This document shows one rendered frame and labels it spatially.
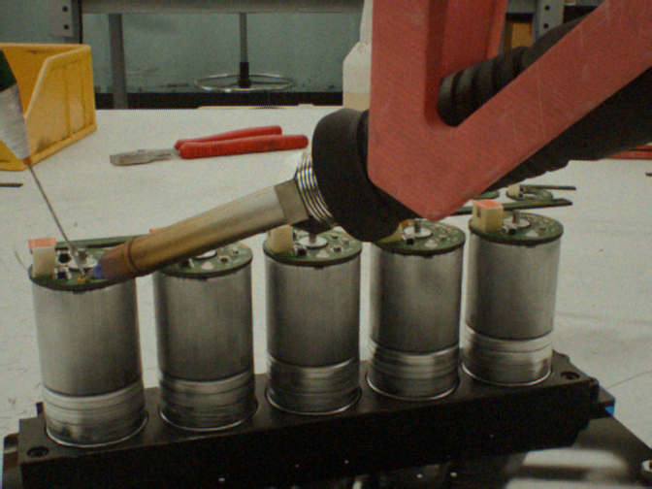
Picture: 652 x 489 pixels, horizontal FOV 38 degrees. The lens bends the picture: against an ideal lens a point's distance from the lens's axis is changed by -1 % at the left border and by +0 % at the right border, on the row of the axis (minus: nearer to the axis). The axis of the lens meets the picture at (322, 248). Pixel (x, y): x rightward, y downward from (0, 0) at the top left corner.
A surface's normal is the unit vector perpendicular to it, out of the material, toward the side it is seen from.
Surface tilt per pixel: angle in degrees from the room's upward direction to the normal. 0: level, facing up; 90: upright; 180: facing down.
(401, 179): 99
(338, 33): 90
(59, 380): 90
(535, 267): 90
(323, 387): 90
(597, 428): 0
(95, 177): 0
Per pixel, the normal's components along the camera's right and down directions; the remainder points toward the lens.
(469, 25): -0.45, 0.24
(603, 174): 0.00, -0.95
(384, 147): -0.54, 0.41
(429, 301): 0.15, 0.32
